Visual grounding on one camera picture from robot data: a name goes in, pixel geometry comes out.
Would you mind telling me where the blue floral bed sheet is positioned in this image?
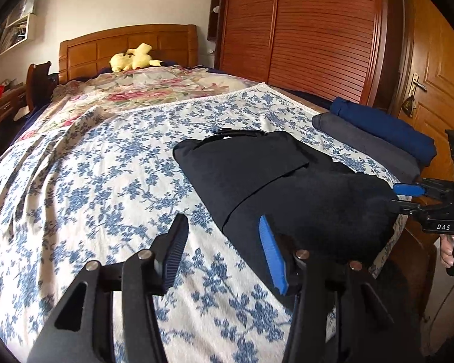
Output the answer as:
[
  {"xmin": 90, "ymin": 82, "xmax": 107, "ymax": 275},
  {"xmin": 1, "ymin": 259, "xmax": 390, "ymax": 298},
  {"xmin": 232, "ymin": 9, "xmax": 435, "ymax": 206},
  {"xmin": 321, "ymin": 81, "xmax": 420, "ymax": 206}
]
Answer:
[{"xmin": 0, "ymin": 84, "xmax": 396, "ymax": 362}]

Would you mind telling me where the folded navy blue garment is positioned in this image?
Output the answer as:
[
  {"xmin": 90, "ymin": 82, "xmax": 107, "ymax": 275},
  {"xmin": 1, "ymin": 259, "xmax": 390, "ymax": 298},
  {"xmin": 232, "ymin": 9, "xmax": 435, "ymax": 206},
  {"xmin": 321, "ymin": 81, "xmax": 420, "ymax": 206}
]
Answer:
[{"xmin": 329, "ymin": 97, "xmax": 437, "ymax": 166}]

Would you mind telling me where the wooden door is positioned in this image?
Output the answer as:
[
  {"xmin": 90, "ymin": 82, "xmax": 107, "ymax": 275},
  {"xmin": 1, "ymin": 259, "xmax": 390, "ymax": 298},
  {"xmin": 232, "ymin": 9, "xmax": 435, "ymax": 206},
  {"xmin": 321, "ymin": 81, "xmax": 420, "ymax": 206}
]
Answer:
[{"xmin": 392, "ymin": 0, "xmax": 454, "ymax": 179}]

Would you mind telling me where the folded grey garment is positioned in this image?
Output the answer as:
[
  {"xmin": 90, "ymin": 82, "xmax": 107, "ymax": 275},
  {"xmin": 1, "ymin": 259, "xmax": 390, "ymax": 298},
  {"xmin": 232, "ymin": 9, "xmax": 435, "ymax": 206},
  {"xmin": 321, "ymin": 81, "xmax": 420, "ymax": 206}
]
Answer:
[{"xmin": 311, "ymin": 112, "xmax": 420, "ymax": 184}]

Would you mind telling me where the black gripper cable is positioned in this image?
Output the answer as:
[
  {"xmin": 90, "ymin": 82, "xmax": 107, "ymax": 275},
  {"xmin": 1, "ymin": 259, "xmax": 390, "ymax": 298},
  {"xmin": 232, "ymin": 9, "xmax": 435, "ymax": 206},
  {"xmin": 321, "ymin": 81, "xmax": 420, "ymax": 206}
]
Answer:
[{"xmin": 419, "ymin": 260, "xmax": 454, "ymax": 325}]

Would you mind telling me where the black double-breasted coat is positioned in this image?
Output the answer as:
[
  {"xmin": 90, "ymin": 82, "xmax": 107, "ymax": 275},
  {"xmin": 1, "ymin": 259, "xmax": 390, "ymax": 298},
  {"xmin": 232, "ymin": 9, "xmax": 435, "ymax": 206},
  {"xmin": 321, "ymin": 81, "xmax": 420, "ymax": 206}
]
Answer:
[{"xmin": 173, "ymin": 129, "xmax": 397, "ymax": 308}]

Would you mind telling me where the wooden desk cabinet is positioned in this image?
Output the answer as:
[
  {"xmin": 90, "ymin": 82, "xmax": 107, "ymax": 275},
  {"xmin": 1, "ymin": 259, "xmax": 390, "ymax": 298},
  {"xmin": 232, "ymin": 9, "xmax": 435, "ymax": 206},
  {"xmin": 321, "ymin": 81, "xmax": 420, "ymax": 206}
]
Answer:
[{"xmin": 0, "ymin": 83, "xmax": 27, "ymax": 123}]

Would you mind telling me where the pink floral quilt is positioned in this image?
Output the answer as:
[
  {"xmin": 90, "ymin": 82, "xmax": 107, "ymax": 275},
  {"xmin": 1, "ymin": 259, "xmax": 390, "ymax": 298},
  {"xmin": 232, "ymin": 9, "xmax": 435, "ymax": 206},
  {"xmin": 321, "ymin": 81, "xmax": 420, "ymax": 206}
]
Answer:
[{"xmin": 17, "ymin": 65, "xmax": 256, "ymax": 141}]

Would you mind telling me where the person's right hand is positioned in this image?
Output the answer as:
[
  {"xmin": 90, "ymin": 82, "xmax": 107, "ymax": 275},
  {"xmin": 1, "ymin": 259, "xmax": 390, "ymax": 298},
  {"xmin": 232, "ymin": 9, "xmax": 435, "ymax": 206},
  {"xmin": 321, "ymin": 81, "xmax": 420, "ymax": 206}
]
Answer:
[{"xmin": 440, "ymin": 234, "xmax": 454, "ymax": 269}]

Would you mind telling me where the yellow plush toy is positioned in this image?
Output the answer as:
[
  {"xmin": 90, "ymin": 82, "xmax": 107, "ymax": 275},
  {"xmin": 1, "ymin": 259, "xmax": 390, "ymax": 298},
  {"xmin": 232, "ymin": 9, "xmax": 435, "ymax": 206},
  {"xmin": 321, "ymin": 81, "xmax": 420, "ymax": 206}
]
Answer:
[{"xmin": 109, "ymin": 43, "xmax": 162, "ymax": 72}]

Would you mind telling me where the wooden louvered wardrobe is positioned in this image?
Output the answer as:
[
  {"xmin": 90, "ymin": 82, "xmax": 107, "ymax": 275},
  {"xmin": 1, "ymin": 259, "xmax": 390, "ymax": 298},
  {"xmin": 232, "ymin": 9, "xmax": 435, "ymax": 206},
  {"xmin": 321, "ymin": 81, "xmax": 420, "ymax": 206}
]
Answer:
[{"xmin": 208, "ymin": 0, "xmax": 404, "ymax": 110}]

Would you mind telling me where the brass door handle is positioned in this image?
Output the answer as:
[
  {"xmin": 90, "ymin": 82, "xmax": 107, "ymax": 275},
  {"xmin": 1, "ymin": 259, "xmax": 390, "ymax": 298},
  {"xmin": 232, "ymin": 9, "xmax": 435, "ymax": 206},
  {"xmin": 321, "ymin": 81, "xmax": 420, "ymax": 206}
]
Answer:
[{"xmin": 402, "ymin": 73, "xmax": 427, "ymax": 118}]

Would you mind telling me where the dark wooden chair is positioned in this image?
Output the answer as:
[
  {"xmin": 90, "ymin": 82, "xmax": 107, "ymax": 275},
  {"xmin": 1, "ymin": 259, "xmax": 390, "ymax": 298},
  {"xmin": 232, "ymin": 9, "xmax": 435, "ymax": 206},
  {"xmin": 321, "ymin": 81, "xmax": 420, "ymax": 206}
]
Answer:
[{"xmin": 25, "ymin": 61, "xmax": 54, "ymax": 112}]

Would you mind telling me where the white wall shelf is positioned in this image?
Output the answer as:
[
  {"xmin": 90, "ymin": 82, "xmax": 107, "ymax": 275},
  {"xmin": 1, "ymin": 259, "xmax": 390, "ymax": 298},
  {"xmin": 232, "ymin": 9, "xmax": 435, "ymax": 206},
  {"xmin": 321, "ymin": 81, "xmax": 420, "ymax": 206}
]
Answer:
[{"xmin": 0, "ymin": 0, "xmax": 39, "ymax": 56}]

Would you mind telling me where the wooden headboard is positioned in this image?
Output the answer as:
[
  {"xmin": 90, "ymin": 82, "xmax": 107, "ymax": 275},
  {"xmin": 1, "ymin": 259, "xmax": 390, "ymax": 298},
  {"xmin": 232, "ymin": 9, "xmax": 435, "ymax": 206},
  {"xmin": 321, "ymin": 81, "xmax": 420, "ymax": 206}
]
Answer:
[{"xmin": 59, "ymin": 24, "xmax": 199, "ymax": 84}]

